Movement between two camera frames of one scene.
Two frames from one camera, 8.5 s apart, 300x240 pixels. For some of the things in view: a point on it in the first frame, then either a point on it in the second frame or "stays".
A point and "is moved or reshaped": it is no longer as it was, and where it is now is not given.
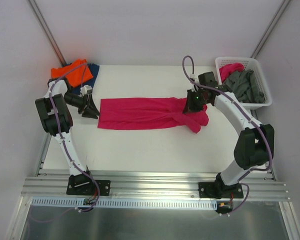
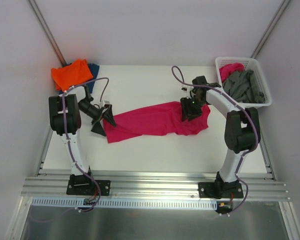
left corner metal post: (39, 17) stays
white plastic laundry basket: (250, 64) stays
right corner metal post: (269, 29) stays
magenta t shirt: (138, 113) is moved or reshaped
